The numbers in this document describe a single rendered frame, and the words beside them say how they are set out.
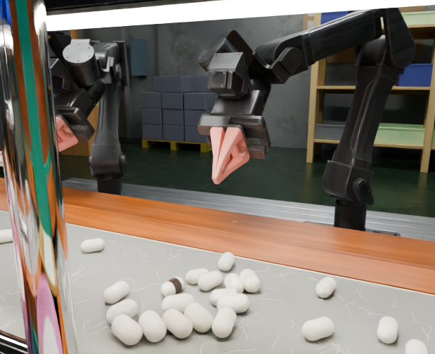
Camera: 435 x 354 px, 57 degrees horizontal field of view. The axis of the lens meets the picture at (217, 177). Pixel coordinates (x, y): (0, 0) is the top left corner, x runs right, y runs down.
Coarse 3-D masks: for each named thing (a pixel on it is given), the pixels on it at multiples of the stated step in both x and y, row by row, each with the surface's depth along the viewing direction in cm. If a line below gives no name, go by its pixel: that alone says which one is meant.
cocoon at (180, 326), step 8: (168, 312) 41; (176, 312) 40; (168, 320) 40; (176, 320) 39; (184, 320) 39; (168, 328) 40; (176, 328) 39; (184, 328) 39; (192, 328) 40; (176, 336) 39; (184, 336) 39
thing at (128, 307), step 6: (126, 300) 43; (132, 300) 43; (114, 306) 42; (120, 306) 42; (126, 306) 42; (132, 306) 42; (108, 312) 41; (114, 312) 41; (120, 312) 41; (126, 312) 42; (132, 312) 42; (108, 318) 41; (114, 318) 41
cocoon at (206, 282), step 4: (212, 272) 49; (216, 272) 49; (204, 276) 48; (208, 276) 48; (212, 276) 49; (216, 276) 49; (220, 276) 49; (200, 280) 48; (204, 280) 48; (208, 280) 48; (212, 280) 48; (216, 280) 49; (220, 280) 49; (200, 284) 48; (204, 284) 48; (208, 284) 48; (212, 284) 48; (216, 284) 49; (200, 288) 48; (204, 288) 48; (208, 288) 48
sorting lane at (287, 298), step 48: (144, 240) 64; (0, 288) 49; (96, 288) 49; (144, 288) 49; (192, 288) 49; (288, 288) 49; (336, 288) 49; (384, 288) 49; (96, 336) 40; (144, 336) 40; (192, 336) 40; (240, 336) 40; (288, 336) 40; (336, 336) 40; (432, 336) 40
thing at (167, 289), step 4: (180, 280) 48; (164, 284) 47; (168, 284) 47; (172, 284) 47; (164, 288) 46; (168, 288) 46; (172, 288) 46; (164, 292) 46; (168, 292) 46; (172, 292) 46
